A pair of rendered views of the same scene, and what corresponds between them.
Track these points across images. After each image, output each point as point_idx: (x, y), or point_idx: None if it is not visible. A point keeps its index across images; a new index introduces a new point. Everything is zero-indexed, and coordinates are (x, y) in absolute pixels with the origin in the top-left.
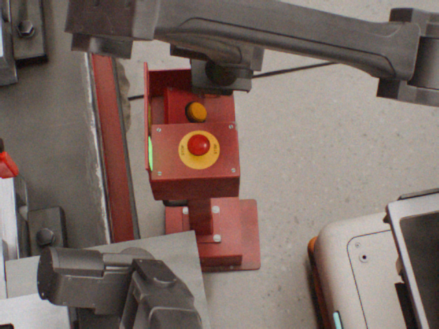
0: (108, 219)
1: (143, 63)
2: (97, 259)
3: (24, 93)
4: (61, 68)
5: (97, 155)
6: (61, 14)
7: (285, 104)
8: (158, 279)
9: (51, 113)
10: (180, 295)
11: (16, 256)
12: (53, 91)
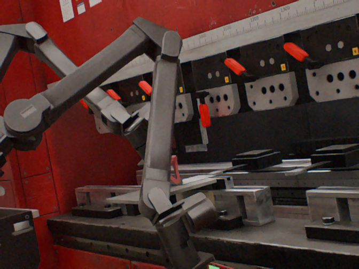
0: (205, 239)
1: None
2: (145, 116)
3: (302, 231)
4: (295, 239)
5: (232, 239)
6: (329, 245)
7: None
8: (115, 108)
9: (276, 234)
10: (105, 108)
11: (218, 190)
12: (287, 236)
